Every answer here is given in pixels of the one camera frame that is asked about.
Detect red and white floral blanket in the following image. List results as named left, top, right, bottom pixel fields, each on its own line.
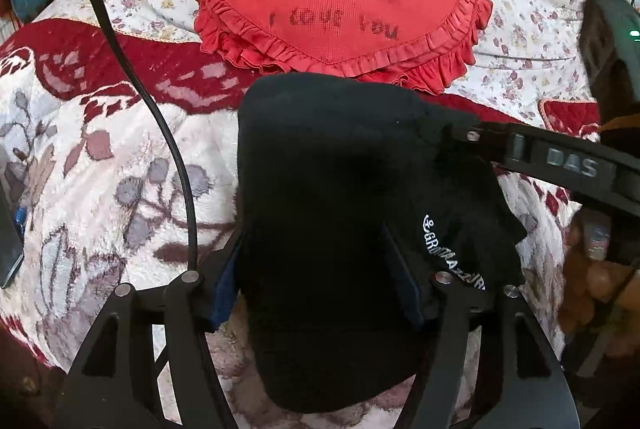
left=0, top=18, right=601, bottom=429

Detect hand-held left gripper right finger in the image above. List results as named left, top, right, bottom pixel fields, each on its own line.
left=382, top=224, right=581, bottom=429

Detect black phone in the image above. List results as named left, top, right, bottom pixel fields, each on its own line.
left=0, top=189, right=26, bottom=290

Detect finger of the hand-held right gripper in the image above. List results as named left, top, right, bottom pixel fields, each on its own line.
left=435, top=119, right=523, bottom=172

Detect person's right hand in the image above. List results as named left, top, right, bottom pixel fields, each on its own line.
left=557, top=214, right=640, bottom=360

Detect black pants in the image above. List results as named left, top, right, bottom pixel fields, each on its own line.
left=236, top=73, right=528, bottom=414

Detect black cable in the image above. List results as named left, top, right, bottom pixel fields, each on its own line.
left=37, top=0, right=201, bottom=275

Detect red heart-shaped frilled pillow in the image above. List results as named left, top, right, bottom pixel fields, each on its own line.
left=194, top=0, right=493, bottom=96

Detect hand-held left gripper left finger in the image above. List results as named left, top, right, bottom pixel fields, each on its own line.
left=52, top=229, right=246, bottom=429

